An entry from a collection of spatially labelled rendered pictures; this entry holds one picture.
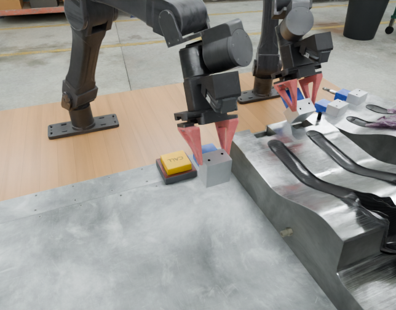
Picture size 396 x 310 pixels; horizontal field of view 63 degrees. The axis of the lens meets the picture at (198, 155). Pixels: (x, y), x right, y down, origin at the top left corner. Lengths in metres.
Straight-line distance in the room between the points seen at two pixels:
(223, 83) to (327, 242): 0.29
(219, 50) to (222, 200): 0.35
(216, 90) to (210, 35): 0.10
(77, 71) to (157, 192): 0.35
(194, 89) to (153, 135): 0.42
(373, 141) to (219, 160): 0.45
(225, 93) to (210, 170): 0.15
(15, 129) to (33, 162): 0.19
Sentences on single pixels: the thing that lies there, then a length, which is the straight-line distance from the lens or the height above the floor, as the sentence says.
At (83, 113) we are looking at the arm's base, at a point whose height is 0.86.
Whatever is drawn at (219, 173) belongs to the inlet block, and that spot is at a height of 0.93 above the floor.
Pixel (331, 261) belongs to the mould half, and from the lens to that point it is 0.57.
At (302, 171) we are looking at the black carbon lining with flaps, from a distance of 0.71.
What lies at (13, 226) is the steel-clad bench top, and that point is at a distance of 0.77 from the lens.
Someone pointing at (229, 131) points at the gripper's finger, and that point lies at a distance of 0.57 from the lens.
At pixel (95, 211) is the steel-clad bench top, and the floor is 0.80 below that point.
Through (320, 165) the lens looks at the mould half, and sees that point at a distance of 0.73.
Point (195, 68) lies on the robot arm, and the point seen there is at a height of 1.10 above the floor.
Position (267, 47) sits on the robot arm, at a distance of 1.07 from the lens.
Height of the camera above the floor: 1.31
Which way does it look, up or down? 37 degrees down
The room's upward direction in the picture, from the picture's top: straight up
